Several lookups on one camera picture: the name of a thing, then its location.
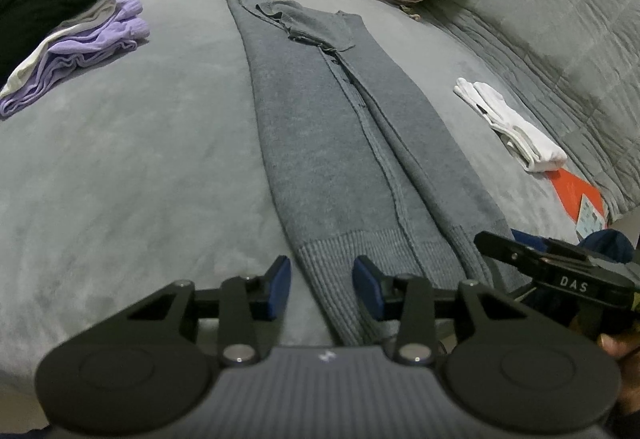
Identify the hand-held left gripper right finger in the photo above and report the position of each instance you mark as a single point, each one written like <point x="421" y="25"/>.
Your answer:
<point x="365" y="289"/>

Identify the light printed card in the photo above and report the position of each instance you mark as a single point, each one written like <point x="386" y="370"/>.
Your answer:
<point x="590" y="219"/>

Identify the orange flat packet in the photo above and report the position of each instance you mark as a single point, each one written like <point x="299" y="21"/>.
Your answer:
<point x="567" y="191"/>

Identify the purple folded cloth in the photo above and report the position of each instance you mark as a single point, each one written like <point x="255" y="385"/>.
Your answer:
<point x="90" y="49"/>

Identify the white folded cloth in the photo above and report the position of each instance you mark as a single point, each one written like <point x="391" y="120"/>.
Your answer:
<point x="80" y="21"/>

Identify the dark blue cloth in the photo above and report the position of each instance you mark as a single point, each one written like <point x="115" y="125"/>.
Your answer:
<point x="607" y="244"/>

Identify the grey bed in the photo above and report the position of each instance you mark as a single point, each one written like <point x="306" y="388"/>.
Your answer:
<point x="125" y="179"/>

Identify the person's right hand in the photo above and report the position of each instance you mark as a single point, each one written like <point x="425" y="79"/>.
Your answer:
<point x="620" y="346"/>

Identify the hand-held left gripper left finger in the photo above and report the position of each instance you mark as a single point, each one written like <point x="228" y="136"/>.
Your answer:
<point x="280" y="286"/>

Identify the grey quilted bedspread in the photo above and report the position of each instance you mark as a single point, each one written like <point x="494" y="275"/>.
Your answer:
<point x="550" y="19"/>

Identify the white folded garment black label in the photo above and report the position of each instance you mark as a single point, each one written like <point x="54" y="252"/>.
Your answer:
<point x="472" y="94"/>

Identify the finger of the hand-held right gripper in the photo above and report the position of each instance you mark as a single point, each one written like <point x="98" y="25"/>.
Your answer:
<point x="510" y="254"/>
<point x="532" y="239"/>

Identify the grey knit sweater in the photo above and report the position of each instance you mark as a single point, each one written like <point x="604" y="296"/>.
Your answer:
<point x="320" y="144"/>

